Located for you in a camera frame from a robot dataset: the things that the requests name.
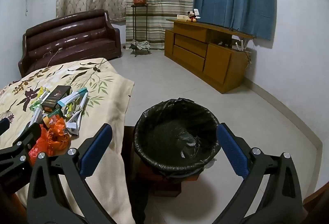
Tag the teal white long carton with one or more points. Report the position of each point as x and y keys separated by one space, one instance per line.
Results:
x=72 y=98

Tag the yellow green wrapper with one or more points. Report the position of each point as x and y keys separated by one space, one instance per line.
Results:
x=38 y=100

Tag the beige tissue box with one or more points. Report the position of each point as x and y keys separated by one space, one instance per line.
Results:
x=182 y=17

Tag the striped folded cloth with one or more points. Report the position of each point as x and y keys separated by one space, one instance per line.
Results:
x=141 y=45

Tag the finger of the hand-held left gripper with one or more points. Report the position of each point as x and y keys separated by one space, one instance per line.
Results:
x=3 y=126
x=32 y=134

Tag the small white card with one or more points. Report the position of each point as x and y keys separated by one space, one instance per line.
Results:
x=197 y=12

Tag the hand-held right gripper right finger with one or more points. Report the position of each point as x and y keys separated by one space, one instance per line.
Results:
x=232 y=152

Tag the beige floral blanket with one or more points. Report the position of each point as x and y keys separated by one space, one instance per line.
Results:
x=102 y=100

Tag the small yellow piece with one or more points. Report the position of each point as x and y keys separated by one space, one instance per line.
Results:
x=46 y=120

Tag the brown wooden board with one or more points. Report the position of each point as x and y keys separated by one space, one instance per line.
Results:
x=314 y=199

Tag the black metal plant stand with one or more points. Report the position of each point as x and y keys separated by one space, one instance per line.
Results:
x=134 y=23

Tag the white router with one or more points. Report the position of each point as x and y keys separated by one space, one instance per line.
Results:
x=240 y=45

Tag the black-lined trash bin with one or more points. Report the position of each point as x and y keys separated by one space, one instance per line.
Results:
x=174 y=131

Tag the orange plastic bag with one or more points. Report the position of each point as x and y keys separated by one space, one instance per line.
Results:
x=55 y=140

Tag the dark wooden bed frame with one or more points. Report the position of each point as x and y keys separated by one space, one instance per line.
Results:
x=127 y=152

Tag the brown wooden cabinet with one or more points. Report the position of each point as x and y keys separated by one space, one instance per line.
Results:
x=221 y=64

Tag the mouse plush toy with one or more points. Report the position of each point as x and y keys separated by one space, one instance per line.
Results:
x=191 y=16

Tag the brown low stool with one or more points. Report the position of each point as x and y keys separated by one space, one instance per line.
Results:
x=167 y=189

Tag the black box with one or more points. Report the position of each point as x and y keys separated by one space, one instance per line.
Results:
x=55 y=98

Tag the green small packet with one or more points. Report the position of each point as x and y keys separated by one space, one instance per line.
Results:
x=56 y=112

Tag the dark brown leather sofa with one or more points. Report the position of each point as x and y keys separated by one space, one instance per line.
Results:
x=72 y=36

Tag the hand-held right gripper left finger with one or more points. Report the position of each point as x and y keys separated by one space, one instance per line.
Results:
x=95 y=152

